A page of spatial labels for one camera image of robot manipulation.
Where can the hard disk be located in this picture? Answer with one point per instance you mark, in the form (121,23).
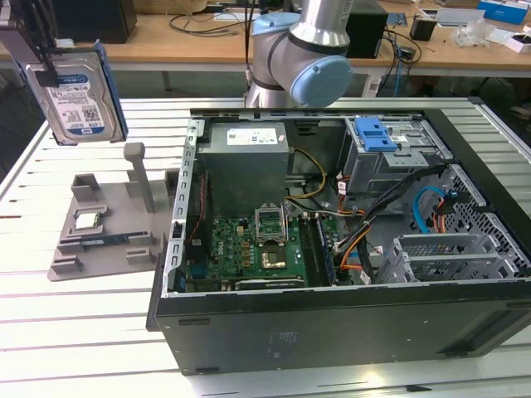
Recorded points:
(74,103)

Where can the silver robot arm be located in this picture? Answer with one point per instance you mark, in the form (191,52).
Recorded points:
(315,62)

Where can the perforated metal disk bay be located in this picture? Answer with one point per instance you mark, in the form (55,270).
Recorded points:
(469,195)

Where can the large black computer tower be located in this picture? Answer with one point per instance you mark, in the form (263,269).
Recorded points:
(95,20)

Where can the wooden desk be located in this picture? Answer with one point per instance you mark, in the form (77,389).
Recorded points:
(186,54)

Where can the silver CPU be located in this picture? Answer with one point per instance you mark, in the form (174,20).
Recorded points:
(88,221)

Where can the loose RAM stick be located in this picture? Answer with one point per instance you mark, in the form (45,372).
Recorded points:
(105,240)

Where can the grey parts rack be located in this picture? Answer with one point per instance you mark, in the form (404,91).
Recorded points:
(112,257)

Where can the grey power supply unit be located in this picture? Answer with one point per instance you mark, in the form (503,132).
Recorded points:
(245,170)

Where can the green motherboard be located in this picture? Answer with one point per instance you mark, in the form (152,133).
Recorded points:
(240,248)

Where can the CPU socket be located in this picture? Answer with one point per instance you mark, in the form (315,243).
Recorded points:
(274,258)

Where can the black graphics card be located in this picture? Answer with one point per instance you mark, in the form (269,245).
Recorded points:
(269,284)

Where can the black RAM slot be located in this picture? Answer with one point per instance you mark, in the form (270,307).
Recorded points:
(305,253)
(315,253)
(310,253)

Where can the blue plastic cage latch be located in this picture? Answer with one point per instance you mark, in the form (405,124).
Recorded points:
(375,134)

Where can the grey metal drive cage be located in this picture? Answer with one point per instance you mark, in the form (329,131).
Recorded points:
(369,170)

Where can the blue RAM stick in slot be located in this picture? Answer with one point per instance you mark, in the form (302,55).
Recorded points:
(325,253)

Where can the small black open box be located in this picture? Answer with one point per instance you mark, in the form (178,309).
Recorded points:
(423,29)

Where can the black open PC case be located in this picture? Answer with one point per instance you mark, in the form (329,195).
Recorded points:
(332,331)

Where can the clear plastic packaging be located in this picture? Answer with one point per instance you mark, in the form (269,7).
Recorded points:
(473,34)

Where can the blue and white carton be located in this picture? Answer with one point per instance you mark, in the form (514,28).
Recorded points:
(502,9)

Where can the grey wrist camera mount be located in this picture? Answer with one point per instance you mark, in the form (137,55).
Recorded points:
(16,37)

